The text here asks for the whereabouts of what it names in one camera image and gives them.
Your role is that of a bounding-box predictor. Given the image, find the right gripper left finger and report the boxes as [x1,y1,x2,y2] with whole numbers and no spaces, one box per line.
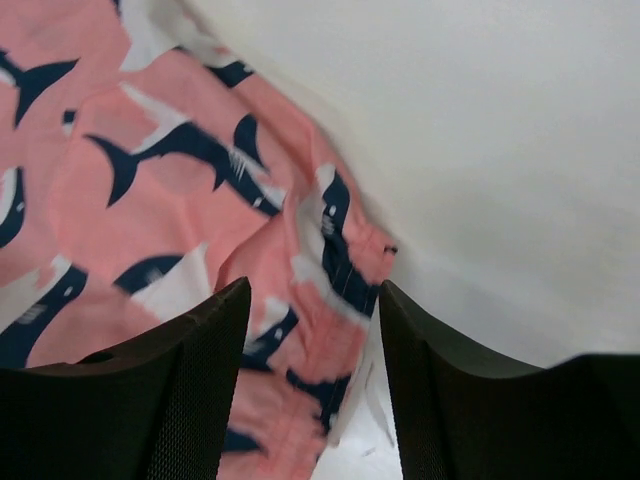
[1,278,251,479]

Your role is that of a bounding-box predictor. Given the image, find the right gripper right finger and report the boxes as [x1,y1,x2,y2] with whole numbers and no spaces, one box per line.
[379,282,639,479]

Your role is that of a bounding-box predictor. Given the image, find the pink shark print shorts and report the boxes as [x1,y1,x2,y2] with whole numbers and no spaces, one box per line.
[1,1,395,479]

